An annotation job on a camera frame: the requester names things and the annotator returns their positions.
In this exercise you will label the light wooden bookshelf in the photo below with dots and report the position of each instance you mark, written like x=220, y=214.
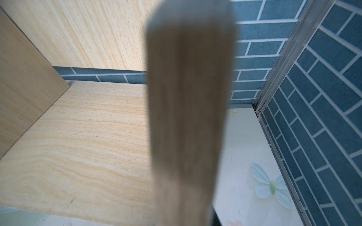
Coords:
x=114, y=111

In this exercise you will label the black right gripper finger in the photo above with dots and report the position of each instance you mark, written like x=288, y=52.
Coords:
x=216, y=221

